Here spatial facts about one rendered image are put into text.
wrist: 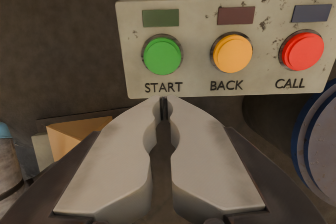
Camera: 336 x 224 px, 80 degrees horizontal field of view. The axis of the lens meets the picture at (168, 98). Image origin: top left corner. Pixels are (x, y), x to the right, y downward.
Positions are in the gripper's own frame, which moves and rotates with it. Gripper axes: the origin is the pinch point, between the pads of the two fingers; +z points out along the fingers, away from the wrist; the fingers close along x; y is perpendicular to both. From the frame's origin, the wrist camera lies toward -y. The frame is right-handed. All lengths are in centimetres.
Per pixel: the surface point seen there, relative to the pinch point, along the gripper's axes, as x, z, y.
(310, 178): 30.0, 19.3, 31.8
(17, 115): -65, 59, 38
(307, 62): 15.0, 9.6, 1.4
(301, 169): 28.0, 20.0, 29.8
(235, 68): 7.4, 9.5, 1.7
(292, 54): 13.2, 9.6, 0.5
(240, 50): 7.7, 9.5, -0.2
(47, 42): -48, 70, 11
